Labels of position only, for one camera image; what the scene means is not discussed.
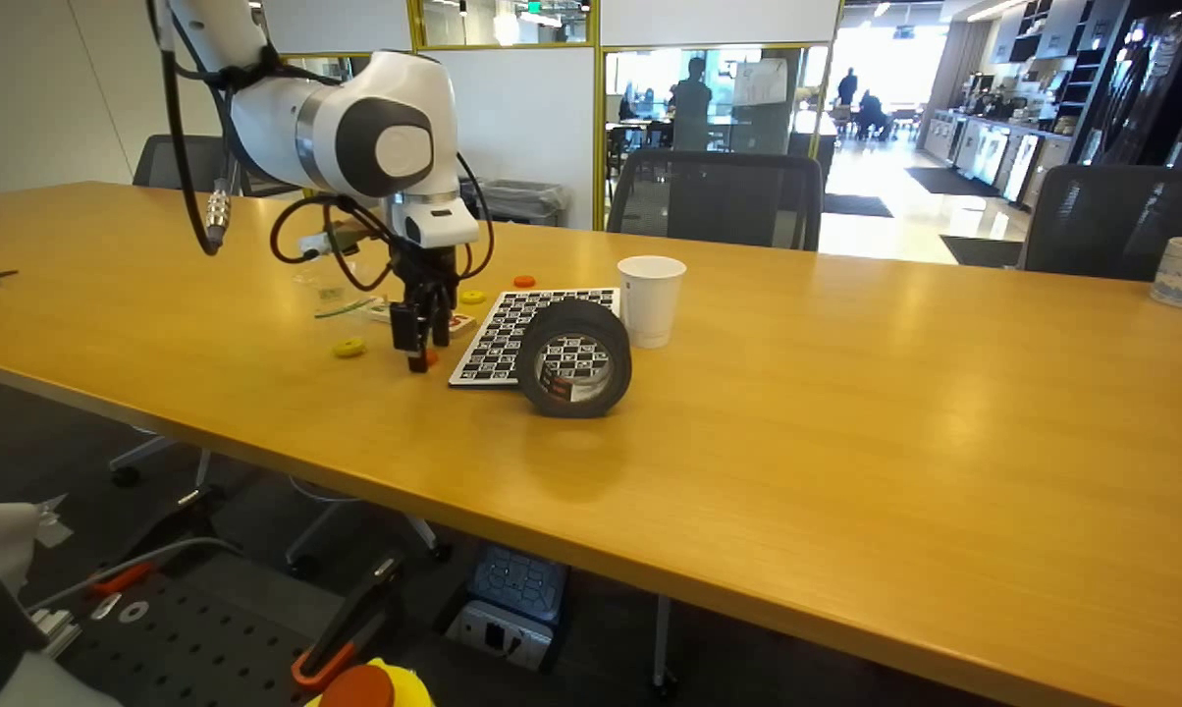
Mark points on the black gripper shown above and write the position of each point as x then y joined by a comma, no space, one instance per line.
425,275

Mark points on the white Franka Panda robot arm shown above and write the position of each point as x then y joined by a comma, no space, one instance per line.
356,129

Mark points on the clear plastic cup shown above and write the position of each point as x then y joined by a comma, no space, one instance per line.
340,303

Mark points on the white paper cup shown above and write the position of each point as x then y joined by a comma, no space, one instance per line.
648,306

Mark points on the black white checkerboard marker board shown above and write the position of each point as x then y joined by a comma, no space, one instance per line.
495,333

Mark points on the black tape roll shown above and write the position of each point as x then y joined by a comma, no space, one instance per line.
575,310

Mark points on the black office chair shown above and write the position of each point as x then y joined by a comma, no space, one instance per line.
356,535
158,466

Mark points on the blue white floor box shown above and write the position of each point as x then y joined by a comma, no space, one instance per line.
504,628

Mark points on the dark grey office chair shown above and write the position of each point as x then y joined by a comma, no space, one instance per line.
151,162
1113,218

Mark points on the standing person dark clothes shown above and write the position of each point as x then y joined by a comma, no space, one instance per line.
687,104

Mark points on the yellow red emergency stop button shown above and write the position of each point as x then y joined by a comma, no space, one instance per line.
399,690

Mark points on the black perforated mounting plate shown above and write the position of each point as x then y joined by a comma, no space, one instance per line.
209,640

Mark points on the grey table leg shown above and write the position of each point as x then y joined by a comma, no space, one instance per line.
662,640

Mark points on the distant seated people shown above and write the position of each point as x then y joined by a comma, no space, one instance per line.
864,111

